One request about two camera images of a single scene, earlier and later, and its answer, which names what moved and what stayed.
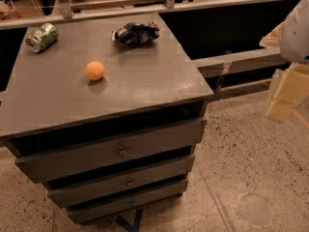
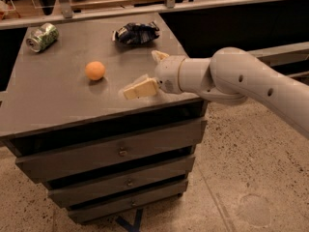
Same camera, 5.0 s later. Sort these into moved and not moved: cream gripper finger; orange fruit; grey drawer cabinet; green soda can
Moved: cream gripper finger
Not moved: green soda can; orange fruit; grey drawer cabinet
